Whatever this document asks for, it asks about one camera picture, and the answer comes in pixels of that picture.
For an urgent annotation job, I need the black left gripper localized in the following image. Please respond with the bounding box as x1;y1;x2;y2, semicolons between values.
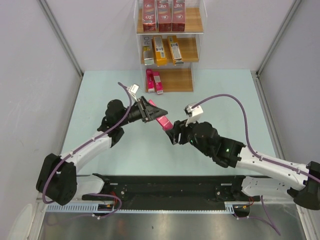
117;96;167;127

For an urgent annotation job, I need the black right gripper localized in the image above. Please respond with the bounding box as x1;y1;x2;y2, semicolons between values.
165;114;212;157

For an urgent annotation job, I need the pink Be You toothpaste box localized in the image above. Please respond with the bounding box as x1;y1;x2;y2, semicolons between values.
146;68;155;93

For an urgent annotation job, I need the silver gold R.O toothpaste box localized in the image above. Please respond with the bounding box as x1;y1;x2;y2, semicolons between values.
142;35;155;66

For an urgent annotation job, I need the orange toothpaste box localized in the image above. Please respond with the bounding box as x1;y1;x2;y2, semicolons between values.
167;35;184;66
152;35;167;67

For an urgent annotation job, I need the red 3D toothpaste box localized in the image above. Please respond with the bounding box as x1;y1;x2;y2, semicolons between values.
171;0;186;32

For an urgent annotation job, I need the red foil toothpaste box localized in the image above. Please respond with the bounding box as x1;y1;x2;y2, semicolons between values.
142;0;157;33

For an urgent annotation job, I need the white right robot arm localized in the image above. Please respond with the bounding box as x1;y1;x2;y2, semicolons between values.
165;121;320;211

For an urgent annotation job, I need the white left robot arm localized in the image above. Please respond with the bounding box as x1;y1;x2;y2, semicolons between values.
36;96;168;206

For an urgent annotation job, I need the acrylic three-tier wooden shelf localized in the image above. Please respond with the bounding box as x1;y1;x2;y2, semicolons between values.
133;0;207;94

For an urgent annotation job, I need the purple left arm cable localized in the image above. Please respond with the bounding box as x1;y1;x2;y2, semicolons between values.
41;82;138;205

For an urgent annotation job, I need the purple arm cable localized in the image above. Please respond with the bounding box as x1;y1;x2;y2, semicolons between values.
192;93;320;183
41;82;138;205

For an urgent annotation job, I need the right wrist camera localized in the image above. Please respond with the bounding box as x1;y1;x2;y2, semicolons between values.
184;102;204;127

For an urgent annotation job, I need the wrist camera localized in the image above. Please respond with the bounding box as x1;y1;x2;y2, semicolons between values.
184;102;204;127
127;84;140;102

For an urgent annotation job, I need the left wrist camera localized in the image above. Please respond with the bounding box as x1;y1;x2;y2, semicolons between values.
127;84;140;102

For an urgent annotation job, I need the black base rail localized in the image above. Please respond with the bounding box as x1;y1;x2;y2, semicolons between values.
82;174;260;210

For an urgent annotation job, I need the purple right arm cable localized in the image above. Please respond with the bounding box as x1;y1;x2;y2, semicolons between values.
192;93;320;183

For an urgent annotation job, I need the white cable duct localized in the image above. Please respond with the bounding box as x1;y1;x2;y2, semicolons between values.
45;202;250;215

